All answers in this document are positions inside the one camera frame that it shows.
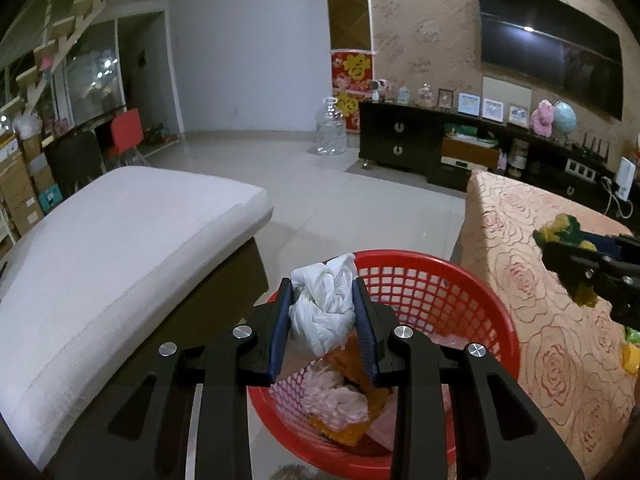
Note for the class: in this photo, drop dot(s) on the red chair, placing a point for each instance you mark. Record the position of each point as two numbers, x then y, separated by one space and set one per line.
127 132

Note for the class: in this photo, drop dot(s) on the brown box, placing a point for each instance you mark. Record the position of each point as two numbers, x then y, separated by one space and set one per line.
470 152

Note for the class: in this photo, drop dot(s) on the white plastic bag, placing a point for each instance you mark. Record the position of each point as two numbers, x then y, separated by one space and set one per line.
27 125

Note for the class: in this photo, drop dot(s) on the glass partition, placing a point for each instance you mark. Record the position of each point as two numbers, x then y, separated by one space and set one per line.
95 75

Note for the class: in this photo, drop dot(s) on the colourful floor toys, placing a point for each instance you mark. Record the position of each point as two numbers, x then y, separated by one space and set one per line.
160 135

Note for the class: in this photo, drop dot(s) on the white tissue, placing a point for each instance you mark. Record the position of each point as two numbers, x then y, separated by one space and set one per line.
320 310
332 395

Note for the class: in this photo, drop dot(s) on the pale blue globe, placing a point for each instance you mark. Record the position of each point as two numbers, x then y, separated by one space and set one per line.
564 117

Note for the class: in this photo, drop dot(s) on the snow globe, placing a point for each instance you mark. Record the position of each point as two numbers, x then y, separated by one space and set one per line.
402 94
425 95

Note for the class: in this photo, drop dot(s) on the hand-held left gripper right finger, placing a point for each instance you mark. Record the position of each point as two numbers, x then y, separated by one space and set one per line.
365 330

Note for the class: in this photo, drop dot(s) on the white picture frame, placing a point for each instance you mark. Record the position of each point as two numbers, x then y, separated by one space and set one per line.
492 110

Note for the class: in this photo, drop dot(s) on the white cushioned sofa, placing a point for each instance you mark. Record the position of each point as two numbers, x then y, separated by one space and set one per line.
125 260

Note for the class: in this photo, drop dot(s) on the stack of cardboard boxes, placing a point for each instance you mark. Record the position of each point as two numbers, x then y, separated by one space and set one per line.
25 185

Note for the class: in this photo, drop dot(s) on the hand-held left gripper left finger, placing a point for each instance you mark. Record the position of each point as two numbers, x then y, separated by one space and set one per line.
280 330

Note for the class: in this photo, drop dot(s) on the white power strip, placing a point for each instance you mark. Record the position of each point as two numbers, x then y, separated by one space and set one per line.
581 170

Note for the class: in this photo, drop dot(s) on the clear large water bottle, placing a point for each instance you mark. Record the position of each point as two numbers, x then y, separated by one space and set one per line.
330 130

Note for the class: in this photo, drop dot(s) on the black router with antennas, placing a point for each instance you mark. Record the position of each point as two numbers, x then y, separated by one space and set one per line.
592 152

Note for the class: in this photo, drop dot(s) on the red plastic mesh basket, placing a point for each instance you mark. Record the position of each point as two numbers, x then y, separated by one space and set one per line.
450 300

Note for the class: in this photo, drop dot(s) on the white staircase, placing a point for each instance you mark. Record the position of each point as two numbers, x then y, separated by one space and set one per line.
60 25

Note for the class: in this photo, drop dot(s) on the dark picture frame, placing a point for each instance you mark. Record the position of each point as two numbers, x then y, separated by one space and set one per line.
445 100

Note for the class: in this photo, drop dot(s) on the rose-patterned blanket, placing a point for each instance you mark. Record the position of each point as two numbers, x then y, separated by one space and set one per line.
525 310

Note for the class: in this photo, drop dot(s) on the blue picture frame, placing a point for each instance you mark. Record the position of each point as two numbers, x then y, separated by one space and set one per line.
469 105

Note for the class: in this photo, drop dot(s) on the small pink bottle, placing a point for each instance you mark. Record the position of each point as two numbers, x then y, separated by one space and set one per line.
502 160

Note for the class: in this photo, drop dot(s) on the jar with dark lid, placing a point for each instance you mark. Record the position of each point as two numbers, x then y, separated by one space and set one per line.
520 154

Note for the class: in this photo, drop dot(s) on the yellow packet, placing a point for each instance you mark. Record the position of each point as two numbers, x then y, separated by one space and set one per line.
631 360

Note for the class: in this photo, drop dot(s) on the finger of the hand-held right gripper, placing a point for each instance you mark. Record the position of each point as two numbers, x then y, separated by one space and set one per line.
610 246
570 262

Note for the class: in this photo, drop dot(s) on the black chair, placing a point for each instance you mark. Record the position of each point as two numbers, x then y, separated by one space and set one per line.
75 160

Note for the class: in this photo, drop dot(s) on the black wall television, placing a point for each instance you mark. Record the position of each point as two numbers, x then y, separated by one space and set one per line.
540 35

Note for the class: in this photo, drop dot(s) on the white modem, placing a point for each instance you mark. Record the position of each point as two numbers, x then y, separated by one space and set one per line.
627 177

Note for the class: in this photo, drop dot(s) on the clothes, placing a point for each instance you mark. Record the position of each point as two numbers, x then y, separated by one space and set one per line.
377 397

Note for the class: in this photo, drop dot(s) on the pink plastic wrapper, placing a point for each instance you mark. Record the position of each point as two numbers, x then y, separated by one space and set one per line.
384 422

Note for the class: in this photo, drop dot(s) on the black television cabinet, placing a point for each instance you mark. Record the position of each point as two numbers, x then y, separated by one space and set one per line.
380 135

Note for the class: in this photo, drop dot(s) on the pink plush toy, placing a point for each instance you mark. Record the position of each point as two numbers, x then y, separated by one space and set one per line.
541 117

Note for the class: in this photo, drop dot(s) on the green book stack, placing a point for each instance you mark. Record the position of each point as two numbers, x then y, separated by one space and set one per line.
470 133

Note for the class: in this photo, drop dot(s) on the small white robot toy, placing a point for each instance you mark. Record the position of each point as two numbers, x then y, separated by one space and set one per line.
379 91

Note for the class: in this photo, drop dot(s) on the red festive wall poster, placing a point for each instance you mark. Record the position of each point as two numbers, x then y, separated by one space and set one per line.
352 72

